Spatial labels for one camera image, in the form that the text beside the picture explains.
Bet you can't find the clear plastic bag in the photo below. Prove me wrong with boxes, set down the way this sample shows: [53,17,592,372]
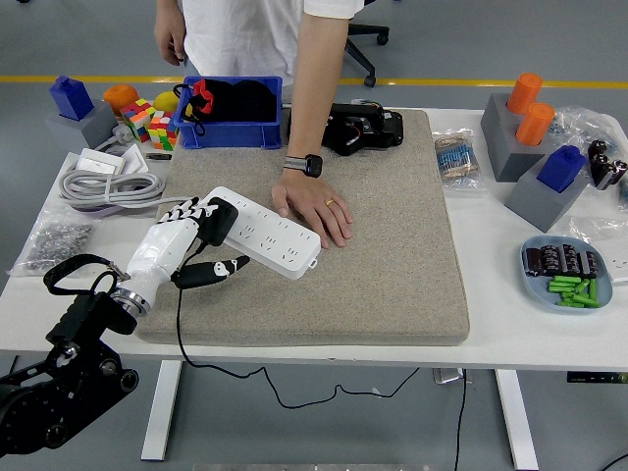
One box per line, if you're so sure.
[569,216,628,243]
[548,106,623,149]

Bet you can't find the orange cylinder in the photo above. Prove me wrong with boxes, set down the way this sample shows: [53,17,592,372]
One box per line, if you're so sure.
[514,102,556,147]
[506,73,544,116]

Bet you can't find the grey power strip cord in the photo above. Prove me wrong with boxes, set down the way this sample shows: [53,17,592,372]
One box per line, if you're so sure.
[58,124,195,211]

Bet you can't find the black office chair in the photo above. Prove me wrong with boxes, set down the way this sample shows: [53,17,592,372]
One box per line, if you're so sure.
[343,24,392,89]

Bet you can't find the white table leg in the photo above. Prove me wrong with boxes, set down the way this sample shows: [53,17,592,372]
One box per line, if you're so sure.
[495,369,541,471]
[141,361,184,463]

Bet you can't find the white cardboard box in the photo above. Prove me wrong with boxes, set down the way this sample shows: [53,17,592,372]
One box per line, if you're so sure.
[77,145,151,179]

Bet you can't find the yellow ball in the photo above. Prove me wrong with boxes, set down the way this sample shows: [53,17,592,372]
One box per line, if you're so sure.
[153,92,180,114]

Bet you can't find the clear bag of metal nuts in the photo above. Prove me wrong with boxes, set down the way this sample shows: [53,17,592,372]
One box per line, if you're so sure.
[9,210,95,279]

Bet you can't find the blue plastic bin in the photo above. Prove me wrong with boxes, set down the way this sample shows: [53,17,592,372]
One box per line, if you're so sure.
[176,76,285,151]

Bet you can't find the person's left hand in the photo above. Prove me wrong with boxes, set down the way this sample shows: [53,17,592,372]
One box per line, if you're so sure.
[271,173,354,250]

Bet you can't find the black wristwatch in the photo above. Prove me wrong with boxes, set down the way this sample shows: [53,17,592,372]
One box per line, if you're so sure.
[283,154,325,179]

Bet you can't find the blue plastic block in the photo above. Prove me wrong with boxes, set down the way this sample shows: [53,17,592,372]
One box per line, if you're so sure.
[48,76,95,122]
[536,145,588,193]

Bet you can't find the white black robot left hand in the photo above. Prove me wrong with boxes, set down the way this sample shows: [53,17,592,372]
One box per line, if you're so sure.
[117,195,251,308]

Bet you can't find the orange ball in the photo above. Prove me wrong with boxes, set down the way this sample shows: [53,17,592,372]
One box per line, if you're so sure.
[103,84,140,119]

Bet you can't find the black plug adapter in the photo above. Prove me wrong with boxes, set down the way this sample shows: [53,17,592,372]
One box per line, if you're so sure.
[198,195,240,247]

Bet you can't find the black device housing with wires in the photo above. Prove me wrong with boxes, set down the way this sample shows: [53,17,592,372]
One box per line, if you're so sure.
[287,102,405,158]

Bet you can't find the clear bag of resistors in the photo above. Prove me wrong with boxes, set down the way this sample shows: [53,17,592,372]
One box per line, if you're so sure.
[432,129,489,193]

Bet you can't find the white power strip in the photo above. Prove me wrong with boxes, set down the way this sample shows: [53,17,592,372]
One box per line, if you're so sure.
[201,185,323,281]

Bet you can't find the person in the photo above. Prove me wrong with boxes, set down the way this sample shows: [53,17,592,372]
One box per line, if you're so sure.
[181,0,369,90]

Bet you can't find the light blue plate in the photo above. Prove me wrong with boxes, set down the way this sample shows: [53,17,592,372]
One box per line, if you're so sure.
[520,235,615,316]

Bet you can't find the black cloth pouch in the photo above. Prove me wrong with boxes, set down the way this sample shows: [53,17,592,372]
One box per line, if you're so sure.
[211,78,278,124]

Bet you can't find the metal bracket under table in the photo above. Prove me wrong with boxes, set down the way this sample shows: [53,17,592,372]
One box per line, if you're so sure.
[432,367,474,386]

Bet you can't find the thin black plug cord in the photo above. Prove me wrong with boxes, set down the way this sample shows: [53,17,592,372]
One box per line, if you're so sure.
[175,238,421,409]

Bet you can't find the purple white flat pack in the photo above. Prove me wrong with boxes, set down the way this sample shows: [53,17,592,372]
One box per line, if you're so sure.
[74,203,126,219]

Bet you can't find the hanging black cable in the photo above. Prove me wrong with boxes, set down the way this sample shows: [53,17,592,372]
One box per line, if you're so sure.
[454,369,469,471]

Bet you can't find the grey two-hole block holder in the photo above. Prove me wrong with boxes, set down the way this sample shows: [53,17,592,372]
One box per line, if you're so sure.
[480,93,554,183]

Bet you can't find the colourful puzzle cube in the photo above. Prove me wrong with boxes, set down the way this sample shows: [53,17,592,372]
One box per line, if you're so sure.
[120,98,157,144]
[146,111,180,152]

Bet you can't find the grey-brown mat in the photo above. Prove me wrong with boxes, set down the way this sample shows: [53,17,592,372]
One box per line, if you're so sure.
[131,109,472,348]

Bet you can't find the person's right hand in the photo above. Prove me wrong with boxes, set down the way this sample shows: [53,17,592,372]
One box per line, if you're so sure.
[153,7,187,68]

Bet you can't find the black table control panel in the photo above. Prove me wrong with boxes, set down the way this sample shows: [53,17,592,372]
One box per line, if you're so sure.
[566,372,628,386]

